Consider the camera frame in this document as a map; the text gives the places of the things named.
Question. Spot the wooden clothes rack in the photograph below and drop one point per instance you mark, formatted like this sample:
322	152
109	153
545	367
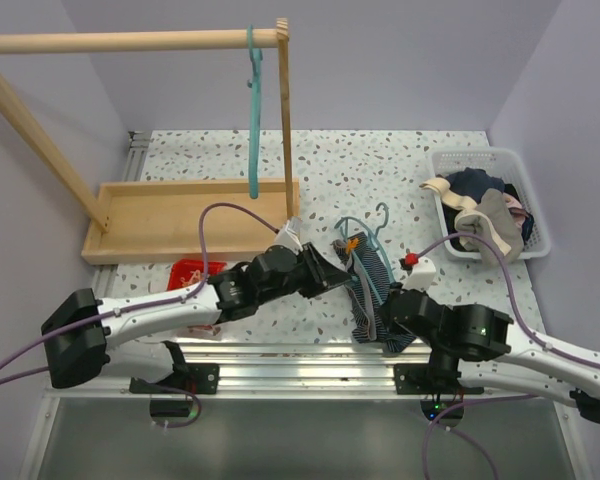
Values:
157	221

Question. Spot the orange clothespin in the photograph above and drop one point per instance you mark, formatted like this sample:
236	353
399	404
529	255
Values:
351	245

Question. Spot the clothespins in red bin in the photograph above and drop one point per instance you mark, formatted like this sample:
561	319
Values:
190	278

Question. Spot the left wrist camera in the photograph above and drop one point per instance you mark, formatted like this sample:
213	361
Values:
288	235

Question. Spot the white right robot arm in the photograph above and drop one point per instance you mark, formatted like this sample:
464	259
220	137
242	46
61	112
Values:
474	348

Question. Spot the red clothespin bin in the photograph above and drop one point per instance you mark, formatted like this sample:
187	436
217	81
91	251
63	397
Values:
184	265

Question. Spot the pile of clothes in basket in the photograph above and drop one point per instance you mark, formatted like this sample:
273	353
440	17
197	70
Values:
464	190

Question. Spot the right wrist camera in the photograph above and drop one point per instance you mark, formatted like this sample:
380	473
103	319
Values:
420	270

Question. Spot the aluminium table rail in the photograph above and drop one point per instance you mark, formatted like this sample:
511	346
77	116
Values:
216	363

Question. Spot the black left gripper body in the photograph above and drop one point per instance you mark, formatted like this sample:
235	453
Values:
307	278

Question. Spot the white laundry basket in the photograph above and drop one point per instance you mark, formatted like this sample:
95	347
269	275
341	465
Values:
505	164

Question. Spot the beige grey underwear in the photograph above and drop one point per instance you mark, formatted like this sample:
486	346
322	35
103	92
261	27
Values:
492	221

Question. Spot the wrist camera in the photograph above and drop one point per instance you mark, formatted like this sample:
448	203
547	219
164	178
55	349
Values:
420	270
288	235

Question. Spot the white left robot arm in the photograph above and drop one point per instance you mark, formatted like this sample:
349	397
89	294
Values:
87	336

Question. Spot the teal hanger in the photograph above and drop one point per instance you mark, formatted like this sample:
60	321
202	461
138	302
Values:
373	243
254	84

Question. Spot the navy striped underwear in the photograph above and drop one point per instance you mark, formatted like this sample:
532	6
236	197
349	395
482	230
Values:
368	325

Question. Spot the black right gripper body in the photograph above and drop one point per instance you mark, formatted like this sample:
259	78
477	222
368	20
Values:
435	344

